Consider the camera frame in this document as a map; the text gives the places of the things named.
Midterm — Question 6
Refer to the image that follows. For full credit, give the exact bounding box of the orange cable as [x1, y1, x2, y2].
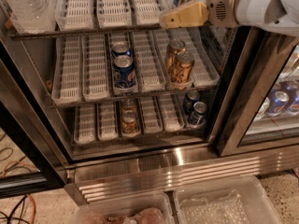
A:
[0, 161, 40, 224]

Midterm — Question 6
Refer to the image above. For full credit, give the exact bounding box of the top wire shelf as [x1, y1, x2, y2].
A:
[7, 21, 219, 41]

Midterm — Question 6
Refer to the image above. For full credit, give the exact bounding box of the wire shelf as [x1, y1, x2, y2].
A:
[72, 128, 205, 152]
[7, 21, 219, 41]
[50, 84, 218, 108]

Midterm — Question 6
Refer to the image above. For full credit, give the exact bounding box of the steel fridge bottom grille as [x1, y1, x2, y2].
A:
[64, 145, 299, 205]

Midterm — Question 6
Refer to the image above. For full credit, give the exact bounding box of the gold can rear bottom shelf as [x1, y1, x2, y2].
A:
[121, 99, 136, 111]

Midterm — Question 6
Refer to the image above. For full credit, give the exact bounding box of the blue can rear bottom shelf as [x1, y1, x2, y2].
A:
[182, 91, 200, 115]

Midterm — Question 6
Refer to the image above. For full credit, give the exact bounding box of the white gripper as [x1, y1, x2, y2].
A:
[159, 0, 246, 29]

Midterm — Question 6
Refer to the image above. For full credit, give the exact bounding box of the blue can shelf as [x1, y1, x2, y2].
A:
[182, 91, 200, 115]
[188, 102, 207, 125]

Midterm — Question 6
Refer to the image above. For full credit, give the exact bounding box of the middle wire shelf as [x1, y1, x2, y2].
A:
[50, 84, 218, 108]

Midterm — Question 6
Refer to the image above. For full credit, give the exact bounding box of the gold can front middle shelf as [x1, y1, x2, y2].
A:
[171, 51, 194, 83]

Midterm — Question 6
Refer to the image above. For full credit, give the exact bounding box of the open fridge door left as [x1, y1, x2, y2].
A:
[0, 37, 66, 198]

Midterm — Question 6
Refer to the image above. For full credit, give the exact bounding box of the gold can front bottom shelf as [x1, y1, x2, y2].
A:
[121, 111, 138, 134]

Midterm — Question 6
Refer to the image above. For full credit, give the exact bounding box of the closed glass fridge door right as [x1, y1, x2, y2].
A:
[219, 28, 299, 156]

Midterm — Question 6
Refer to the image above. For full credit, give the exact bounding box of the blue Pepsi can front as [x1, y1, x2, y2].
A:
[113, 55, 135, 89]

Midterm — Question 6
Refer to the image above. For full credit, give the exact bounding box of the gold can shelf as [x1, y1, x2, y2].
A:
[171, 51, 194, 83]
[121, 99, 136, 111]
[165, 39, 186, 70]
[121, 111, 138, 134]

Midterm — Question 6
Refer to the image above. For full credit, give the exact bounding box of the bottom wire shelf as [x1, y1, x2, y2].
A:
[72, 128, 205, 152]

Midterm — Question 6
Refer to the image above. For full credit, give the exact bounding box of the pepsi can behind glass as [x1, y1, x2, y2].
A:
[284, 81, 299, 116]
[266, 91, 289, 117]

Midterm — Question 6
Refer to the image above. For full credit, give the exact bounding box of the clear plastic bin left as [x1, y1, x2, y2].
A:
[70, 192, 175, 224]

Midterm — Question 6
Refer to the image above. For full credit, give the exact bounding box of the blue pepsi can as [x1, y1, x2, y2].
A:
[113, 55, 135, 89]
[111, 42, 132, 58]

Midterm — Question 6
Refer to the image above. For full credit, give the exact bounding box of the black cable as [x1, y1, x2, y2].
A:
[0, 194, 31, 224]

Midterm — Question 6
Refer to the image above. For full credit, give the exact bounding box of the gold can rear middle shelf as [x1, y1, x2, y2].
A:
[165, 39, 186, 70]

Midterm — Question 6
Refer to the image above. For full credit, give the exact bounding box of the blue Pepsi can rear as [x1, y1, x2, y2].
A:
[111, 42, 132, 58]

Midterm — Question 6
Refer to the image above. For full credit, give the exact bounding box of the blue can front bottom shelf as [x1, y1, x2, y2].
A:
[188, 102, 207, 125]

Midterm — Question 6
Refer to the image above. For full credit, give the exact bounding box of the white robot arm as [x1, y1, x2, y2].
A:
[159, 0, 299, 37]

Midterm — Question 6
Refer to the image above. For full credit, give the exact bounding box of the clear plastic bin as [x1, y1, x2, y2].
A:
[70, 192, 175, 224]
[173, 175, 282, 224]

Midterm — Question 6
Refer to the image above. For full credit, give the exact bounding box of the clear plastic bin right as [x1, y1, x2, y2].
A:
[173, 175, 282, 224]

